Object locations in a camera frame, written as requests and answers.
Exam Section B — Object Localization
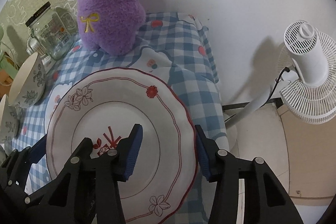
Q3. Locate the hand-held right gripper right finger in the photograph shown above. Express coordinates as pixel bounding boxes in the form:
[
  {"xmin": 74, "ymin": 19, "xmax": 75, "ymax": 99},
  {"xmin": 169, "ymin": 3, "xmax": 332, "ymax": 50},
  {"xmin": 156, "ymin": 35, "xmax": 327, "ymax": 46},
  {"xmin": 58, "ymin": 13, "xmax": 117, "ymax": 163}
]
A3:
[{"xmin": 195, "ymin": 124, "xmax": 305, "ymax": 224}]

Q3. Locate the white plate red pattern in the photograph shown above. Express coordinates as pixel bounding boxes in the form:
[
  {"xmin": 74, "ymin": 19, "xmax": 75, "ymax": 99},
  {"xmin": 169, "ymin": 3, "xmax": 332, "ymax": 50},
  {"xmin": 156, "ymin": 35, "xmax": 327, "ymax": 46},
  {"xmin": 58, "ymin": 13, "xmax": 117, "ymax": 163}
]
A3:
[{"xmin": 45, "ymin": 68, "xmax": 198, "ymax": 216}]

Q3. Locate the cream floral ceramic bowl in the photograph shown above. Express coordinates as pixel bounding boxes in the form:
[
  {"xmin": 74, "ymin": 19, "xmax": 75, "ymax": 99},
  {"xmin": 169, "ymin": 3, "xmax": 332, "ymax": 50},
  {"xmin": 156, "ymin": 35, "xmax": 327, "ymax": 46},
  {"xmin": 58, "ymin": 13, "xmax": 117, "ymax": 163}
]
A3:
[
  {"xmin": 0, "ymin": 94, "xmax": 21, "ymax": 144},
  {"xmin": 7, "ymin": 52, "xmax": 46, "ymax": 108}
]

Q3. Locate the white standing fan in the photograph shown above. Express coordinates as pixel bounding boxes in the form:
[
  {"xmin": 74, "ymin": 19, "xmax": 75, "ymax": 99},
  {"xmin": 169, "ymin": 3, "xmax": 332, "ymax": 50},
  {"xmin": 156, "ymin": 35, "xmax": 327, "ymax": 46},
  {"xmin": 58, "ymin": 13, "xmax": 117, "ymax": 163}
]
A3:
[{"xmin": 223, "ymin": 20, "xmax": 336, "ymax": 155}]

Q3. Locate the beige wooden door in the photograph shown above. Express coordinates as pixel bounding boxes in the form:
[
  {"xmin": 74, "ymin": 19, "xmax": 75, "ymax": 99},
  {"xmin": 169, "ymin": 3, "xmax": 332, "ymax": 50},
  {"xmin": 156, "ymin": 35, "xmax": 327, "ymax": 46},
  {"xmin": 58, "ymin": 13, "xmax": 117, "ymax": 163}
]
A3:
[{"xmin": 273, "ymin": 101, "xmax": 336, "ymax": 199}]

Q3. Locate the glass jar dark lid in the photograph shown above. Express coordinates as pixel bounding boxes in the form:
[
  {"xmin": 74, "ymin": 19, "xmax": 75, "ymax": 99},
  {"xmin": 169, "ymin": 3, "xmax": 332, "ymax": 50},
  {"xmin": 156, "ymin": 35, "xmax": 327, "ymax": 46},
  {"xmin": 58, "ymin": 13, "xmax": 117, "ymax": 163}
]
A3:
[{"xmin": 25, "ymin": 2, "xmax": 76, "ymax": 60}]

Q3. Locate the black fan cable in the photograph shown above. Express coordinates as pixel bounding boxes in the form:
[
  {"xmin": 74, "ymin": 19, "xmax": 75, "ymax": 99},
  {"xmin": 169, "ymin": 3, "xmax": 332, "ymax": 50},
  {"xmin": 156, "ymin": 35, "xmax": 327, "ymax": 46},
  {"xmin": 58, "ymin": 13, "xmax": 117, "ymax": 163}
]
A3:
[{"xmin": 268, "ymin": 67, "xmax": 290, "ymax": 104}]

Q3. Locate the blue checkered tablecloth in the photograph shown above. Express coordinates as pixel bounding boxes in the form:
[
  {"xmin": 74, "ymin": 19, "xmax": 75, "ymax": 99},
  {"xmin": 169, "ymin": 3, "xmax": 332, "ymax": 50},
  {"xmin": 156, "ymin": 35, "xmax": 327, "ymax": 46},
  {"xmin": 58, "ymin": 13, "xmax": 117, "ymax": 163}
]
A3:
[{"xmin": 0, "ymin": 11, "xmax": 229, "ymax": 224}]

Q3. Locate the purple plush toy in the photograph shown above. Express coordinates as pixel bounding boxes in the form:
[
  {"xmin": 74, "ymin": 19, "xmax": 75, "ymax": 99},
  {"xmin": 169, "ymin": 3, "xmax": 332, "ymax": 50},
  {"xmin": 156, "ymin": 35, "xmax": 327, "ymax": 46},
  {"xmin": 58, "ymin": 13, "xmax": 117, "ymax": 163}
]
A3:
[{"xmin": 77, "ymin": 0, "xmax": 151, "ymax": 56}]

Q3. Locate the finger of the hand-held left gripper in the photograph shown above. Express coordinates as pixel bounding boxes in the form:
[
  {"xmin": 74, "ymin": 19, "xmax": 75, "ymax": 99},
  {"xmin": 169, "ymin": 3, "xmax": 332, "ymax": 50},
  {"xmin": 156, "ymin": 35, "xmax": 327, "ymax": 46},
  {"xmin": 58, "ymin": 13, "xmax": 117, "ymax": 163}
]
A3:
[
  {"xmin": 0, "ymin": 176, "xmax": 49, "ymax": 217},
  {"xmin": 0, "ymin": 136, "xmax": 48, "ymax": 177}
]

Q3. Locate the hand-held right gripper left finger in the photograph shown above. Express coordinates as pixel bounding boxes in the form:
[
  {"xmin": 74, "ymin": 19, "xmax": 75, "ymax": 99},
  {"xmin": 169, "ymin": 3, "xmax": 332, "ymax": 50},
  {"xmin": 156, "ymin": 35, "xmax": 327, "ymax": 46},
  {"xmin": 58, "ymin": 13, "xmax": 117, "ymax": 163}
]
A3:
[{"xmin": 25, "ymin": 123, "xmax": 144, "ymax": 224}]

